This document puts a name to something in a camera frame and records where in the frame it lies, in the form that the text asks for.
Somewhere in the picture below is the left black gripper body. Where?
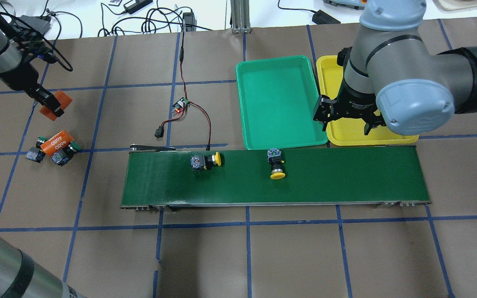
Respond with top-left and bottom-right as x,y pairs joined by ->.
0,63 -> 52,105

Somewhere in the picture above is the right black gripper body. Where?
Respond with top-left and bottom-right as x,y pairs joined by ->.
312,81 -> 386,127

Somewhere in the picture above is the plain orange cylinder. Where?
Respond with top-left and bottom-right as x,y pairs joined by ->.
40,90 -> 73,121

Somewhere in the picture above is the orange cylinder marked 4680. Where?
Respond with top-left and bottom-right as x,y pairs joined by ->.
40,130 -> 75,156

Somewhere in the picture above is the green push button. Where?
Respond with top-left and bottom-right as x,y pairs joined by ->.
51,141 -> 82,166
25,136 -> 47,163

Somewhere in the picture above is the yellow push button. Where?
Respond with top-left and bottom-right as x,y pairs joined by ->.
267,148 -> 286,180
190,151 -> 223,171

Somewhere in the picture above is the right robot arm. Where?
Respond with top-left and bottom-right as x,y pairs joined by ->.
313,0 -> 477,136

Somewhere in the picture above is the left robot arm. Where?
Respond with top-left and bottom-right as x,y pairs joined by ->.
0,12 -> 73,120

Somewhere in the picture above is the yellow plastic tray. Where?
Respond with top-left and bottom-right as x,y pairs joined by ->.
316,55 -> 419,147

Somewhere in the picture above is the green conveyor belt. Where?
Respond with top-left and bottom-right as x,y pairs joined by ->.
120,147 -> 431,209

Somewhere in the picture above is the green plastic tray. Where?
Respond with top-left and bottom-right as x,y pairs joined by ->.
236,55 -> 328,150

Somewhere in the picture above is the black power adapter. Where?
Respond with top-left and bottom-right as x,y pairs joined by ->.
311,10 -> 341,24

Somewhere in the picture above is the small controller circuit board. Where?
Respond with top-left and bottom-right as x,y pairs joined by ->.
172,97 -> 190,114

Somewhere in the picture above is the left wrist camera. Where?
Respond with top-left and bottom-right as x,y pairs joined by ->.
12,28 -> 59,64

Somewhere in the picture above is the black switch connector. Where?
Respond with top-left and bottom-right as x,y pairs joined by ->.
154,126 -> 164,138

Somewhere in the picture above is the aluminium frame post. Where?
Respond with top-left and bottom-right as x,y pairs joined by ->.
230,0 -> 251,34

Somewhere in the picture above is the red black wire cable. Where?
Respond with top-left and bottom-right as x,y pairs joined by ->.
161,25 -> 212,150

